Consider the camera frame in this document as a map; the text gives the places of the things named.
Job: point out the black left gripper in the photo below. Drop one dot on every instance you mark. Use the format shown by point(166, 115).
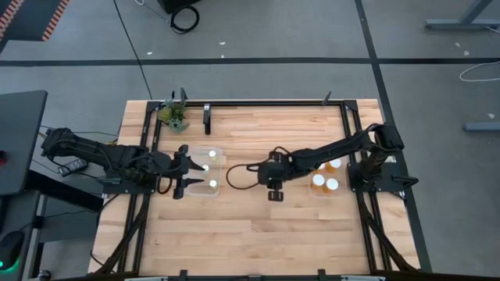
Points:
point(180, 171)

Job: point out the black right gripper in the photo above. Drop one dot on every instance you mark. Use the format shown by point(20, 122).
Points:
point(273, 173)

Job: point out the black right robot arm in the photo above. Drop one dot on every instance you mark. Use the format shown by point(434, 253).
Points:
point(343, 146)

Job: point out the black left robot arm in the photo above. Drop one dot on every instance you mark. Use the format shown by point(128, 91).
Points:
point(117, 158)

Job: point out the clear plastic bin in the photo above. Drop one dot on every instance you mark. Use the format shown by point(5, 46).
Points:
point(218, 191)
point(343, 193)

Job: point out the black stand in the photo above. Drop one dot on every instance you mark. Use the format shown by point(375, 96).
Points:
point(207, 121)

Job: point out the small green artificial plant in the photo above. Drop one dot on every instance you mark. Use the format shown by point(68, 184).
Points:
point(173, 117)

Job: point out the black clamp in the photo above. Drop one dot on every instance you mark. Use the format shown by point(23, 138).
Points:
point(326, 98)
point(183, 94)

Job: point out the black power adapter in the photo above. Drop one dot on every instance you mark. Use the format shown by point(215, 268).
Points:
point(72, 166)

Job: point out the black box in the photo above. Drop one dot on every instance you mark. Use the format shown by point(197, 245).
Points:
point(176, 4)

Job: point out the black computer mouse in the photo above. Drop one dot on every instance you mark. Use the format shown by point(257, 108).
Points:
point(11, 250)

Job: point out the grey table leg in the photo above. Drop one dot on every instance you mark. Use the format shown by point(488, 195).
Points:
point(461, 24)
point(482, 126)

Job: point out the orange striped floor mat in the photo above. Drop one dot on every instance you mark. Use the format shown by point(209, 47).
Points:
point(23, 19)

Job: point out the black aluminium table frame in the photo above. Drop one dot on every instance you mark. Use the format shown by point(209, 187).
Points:
point(254, 104)

